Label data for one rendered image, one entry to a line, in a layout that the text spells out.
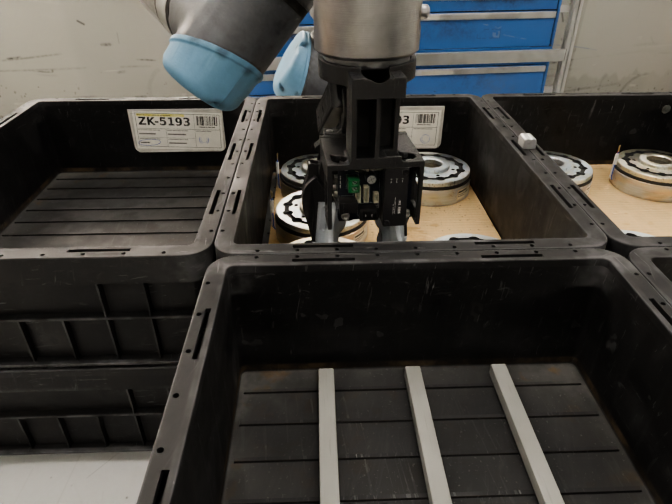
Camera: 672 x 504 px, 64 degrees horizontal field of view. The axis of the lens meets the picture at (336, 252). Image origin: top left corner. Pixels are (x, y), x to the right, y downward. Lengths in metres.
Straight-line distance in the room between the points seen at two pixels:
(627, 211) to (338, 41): 0.48
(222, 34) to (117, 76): 3.04
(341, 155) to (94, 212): 0.40
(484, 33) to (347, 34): 2.30
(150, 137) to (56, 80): 2.80
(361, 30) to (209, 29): 0.14
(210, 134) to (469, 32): 1.99
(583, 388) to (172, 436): 0.31
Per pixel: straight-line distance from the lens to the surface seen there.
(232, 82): 0.46
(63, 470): 0.60
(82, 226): 0.70
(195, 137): 0.78
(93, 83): 3.53
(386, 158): 0.39
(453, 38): 2.62
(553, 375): 0.47
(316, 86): 0.94
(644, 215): 0.75
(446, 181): 0.67
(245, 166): 0.54
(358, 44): 0.38
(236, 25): 0.45
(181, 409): 0.29
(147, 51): 3.41
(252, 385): 0.44
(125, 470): 0.57
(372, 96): 0.37
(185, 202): 0.71
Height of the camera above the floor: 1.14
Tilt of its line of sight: 32 degrees down
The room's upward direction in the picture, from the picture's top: straight up
